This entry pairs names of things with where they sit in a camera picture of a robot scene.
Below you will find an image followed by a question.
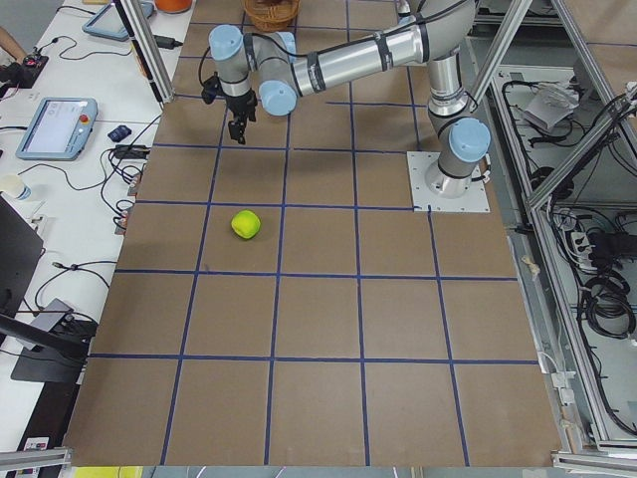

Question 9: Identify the wicker basket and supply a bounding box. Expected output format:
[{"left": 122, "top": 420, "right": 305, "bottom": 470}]
[{"left": 243, "top": 0, "right": 301, "bottom": 33}]

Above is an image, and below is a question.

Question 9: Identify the far teach pendant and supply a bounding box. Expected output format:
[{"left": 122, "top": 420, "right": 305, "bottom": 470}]
[{"left": 82, "top": 2, "right": 129, "bottom": 42}]

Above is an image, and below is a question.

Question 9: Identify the black monitor stand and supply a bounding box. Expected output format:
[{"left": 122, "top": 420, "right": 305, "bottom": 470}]
[{"left": 1, "top": 200, "right": 97, "bottom": 383}]

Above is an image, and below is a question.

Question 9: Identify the orange bucket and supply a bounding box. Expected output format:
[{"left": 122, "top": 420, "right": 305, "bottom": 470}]
[{"left": 154, "top": 0, "right": 193, "bottom": 14}]

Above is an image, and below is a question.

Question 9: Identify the near teach pendant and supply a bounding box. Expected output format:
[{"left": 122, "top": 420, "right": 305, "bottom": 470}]
[{"left": 16, "top": 98, "right": 99, "bottom": 161}]

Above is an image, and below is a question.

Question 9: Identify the black power adapter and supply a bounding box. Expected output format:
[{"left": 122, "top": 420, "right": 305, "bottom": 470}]
[{"left": 153, "top": 35, "right": 183, "bottom": 50}]

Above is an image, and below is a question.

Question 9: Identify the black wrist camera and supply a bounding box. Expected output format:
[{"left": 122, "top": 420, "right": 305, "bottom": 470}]
[{"left": 201, "top": 73, "right": 222, "bottom": 105}]

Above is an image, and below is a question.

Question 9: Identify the paper cup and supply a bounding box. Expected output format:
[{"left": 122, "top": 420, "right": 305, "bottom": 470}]
[{"left": 0, "top": 174, "right": 31, "bottom": 200}]

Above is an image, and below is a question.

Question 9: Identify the green apple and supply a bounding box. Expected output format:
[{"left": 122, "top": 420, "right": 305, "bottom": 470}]
[{"left": 231, "top": 209, "right": 261, "bottom": 240}]

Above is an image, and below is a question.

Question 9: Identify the teach pendant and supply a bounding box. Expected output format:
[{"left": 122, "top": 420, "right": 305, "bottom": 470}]
[
  {"left": 16, "top": 98, "right": 99, "bottom": 161},
  {"left": 82, "top": 2, "right": 129, "bottom": 42}
]

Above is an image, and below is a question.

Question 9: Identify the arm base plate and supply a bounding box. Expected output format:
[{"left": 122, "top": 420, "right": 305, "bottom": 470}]
[{"left": 406, "top": 151, "right": 491, "bottom": 214}]

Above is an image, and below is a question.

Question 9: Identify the aluminium frame post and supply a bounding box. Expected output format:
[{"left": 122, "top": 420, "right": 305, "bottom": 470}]
[{"left": 113, "top": 0, "right": 174, "bottom": 105}]

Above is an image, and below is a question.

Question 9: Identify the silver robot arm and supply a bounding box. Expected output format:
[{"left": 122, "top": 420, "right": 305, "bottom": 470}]
[{"left": 201, "top": 1, "right": 491, "bottom": 199}]

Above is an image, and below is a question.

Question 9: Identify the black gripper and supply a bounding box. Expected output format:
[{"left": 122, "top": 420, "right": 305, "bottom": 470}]
[{"left": 226, "top": 89, "right": 258, "bottom": 144}]

